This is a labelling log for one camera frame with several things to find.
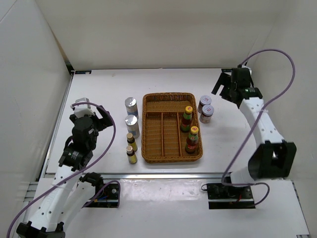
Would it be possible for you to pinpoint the white lid jar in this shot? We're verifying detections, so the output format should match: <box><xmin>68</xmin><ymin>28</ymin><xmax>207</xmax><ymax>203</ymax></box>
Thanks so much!
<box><xmin>200</xmin><ymin>105</ymin><xmax>214</xmax><ymax>123</ymax></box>
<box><xmin>197</xmin><ymin>95</ymin><xmax>212</xmax><ymax>113</ymax></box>

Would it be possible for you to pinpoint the red sauce bottle yellow cap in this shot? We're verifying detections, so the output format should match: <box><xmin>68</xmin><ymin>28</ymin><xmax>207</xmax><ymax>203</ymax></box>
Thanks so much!
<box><xmin>185</xmin><ymin>126</ymin><xmax>199</xmax><ymax>153</ymax></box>

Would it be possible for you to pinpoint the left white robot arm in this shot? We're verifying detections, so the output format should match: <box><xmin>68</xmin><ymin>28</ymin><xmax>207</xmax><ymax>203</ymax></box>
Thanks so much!
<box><xmin>16</xmin><ymin>101</ymin><xmax>115</xmax><ymax>238</ymax></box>

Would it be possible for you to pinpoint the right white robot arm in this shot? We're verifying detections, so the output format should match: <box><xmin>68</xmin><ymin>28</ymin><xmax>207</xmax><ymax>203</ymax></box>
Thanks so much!
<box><xmin>212</xmin><ymin>67</ymin><xmax>297</xmax><ymax>198</ymax></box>

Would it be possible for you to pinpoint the silver cap shaker near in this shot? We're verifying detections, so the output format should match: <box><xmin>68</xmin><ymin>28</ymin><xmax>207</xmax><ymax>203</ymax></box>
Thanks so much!
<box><xmin>125</xmin><ymin>115</ymin><xmax>140</xmax><ymax>138</ymax></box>

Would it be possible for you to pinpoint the silver cap shaker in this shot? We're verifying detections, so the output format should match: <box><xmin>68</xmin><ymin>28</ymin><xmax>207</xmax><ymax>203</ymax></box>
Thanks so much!
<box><xmin>125</xmin><ymin>97</ymin><xmax>139</xmax><ymax>118</ymax></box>
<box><xmin>125</xmin><ymin>115</ymin><xmax>140</xmax><ymax>138</ymax></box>

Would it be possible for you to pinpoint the silver cap shaker far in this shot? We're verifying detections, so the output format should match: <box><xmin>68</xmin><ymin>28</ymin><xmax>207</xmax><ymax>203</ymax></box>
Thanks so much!
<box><xmin>125</xmin><ymin>97</ymin><xmax>139</xmax><ymax>118</ymax></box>

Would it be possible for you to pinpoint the small amber bottle far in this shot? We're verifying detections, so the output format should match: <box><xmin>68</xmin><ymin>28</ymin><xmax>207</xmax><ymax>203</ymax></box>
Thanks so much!
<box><xmin>126</xmin><ymin>133</ymin><xmax>138</xmax><ymax>152</ymax></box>

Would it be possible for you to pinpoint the small amber bottle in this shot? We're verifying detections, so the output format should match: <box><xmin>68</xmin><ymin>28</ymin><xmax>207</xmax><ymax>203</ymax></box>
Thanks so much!
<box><xmin>126</xmin><ymin>145</ymin><xmax>137</xmax><ymax>164</ymax></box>
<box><xmin>126</xmin><ymin>133</ymin><xmax>138</xmax><ymax>152</ymax></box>

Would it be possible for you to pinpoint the small amber bottle near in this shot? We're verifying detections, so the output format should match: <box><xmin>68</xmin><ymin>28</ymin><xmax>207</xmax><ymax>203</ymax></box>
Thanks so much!
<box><xmin>126</xmin><ymin>145</ymin><xmax>137</xmax><ymax>164</ymax></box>

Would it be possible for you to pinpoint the brown wicker divided basket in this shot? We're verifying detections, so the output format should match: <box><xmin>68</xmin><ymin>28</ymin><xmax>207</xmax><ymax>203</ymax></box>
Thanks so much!
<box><xmin>142</xmin><ymin>92</ymin><xmax>203</xmax><ymax>164</ymax></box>

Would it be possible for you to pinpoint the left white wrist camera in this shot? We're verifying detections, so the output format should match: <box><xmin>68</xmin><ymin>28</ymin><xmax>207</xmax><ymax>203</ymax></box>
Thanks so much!
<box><xmin>70</xmin><ymin>97</ymin><xmax>94</xmax><ymax>118</ymax></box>

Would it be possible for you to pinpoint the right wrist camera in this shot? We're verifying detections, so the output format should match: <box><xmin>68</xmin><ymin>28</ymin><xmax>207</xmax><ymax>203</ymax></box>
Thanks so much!
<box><xmin>242</xmin><ymin>65</ymin><xmax>252</xmax><ymax>74</ymax></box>

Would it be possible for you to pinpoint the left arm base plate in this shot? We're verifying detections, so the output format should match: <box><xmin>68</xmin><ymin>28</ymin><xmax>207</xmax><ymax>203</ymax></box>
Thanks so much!
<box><xmin>83</xmin><ymin>180</ymin><xmax>121</xmax><ymax>208</ymax></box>

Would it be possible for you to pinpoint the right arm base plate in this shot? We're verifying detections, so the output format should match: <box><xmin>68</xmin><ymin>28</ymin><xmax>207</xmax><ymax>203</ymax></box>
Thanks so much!
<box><xmin>201</xmin><ymin>183</ymin><xmax>255</xmax><ymax>210</ymax></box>

